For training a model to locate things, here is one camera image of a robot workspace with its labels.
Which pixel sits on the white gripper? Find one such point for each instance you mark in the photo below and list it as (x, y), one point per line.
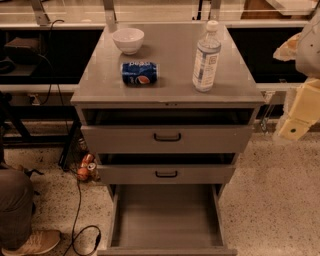
(309, 53)

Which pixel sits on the clear plastic water bottle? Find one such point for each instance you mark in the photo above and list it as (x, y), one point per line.
(206, 58)

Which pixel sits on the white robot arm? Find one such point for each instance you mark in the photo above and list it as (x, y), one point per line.
(307, 59)

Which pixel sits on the top grey drawer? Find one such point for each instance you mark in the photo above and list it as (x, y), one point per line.
(167, 139)

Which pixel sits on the grey metal drawer cabinet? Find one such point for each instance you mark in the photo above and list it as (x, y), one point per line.
(103, 99)

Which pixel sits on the middle grey drawer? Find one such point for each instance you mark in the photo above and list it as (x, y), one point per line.
(166, 174)

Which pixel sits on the bottom grey open drawer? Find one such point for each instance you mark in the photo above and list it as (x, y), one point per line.
(166, 220)

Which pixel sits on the blue pepsi can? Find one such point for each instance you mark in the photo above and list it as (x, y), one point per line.
(139, 72)

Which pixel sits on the white ceramic bowl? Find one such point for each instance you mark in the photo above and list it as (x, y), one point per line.
(128, 40)

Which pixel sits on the red soda can on floor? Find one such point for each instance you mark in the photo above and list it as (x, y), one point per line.
(86, 160)

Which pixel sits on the orange fruit on floor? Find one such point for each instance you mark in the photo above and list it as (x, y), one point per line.
(83, 174)

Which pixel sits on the beige sneaker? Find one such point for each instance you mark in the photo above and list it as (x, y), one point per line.
(39, 242)

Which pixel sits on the person leg in trousers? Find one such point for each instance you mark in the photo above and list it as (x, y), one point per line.
(16, 200)

